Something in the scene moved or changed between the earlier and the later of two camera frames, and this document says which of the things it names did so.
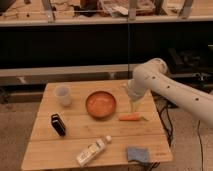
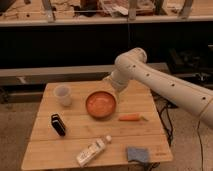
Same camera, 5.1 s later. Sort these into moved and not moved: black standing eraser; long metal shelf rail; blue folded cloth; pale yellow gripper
Moved: pale yellow gripper
Not moved: blue folded cloth; black standing eraser; long metal shelf rail
